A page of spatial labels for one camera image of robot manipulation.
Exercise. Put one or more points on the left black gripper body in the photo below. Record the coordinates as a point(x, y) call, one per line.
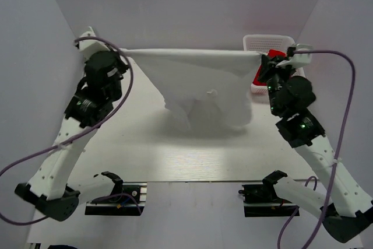
point(121, 68)

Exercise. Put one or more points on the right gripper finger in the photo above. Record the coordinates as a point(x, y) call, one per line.
point(267, 73)
point(271, 61)

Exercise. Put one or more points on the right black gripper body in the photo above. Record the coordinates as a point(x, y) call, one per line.
point(274, 86)

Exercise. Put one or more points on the red t shirt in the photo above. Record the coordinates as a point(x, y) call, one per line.
point(271, 54)

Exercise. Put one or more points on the white t shirt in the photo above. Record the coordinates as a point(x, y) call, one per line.
point(218, 80)

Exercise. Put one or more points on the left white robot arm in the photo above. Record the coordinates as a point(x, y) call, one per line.
point(50, 190)

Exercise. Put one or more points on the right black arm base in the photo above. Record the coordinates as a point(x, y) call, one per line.
point(258, 203)

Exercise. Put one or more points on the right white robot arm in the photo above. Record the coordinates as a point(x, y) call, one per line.
point(346, 210)

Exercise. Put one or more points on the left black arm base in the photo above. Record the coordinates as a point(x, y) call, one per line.
point(131, 202)

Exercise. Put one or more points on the white plastic basket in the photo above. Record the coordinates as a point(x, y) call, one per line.
point(263, 43)

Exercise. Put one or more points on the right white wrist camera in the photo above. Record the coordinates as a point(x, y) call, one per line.
point(298, 56)

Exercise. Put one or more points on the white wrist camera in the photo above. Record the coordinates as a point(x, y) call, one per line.
point(89, 47)
point(298, 56)

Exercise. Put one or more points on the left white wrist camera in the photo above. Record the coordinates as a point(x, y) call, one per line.
point(89, 47)

